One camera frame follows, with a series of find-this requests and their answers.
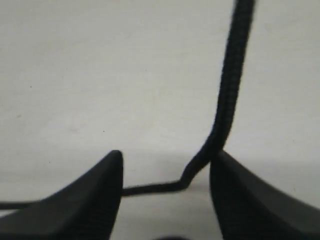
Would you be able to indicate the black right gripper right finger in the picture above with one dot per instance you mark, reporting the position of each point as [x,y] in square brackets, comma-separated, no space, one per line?
[248,208]

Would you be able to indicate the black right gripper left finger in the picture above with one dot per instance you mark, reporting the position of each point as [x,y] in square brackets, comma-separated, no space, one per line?
[86,209]

